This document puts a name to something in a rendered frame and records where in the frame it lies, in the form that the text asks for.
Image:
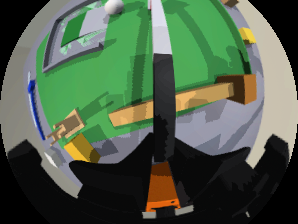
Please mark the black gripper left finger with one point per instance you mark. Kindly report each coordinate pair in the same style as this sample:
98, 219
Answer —
130, 176

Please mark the green flat mat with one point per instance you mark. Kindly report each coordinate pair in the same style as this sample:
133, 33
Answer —
121, 74

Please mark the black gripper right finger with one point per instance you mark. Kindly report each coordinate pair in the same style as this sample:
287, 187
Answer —
193, 171

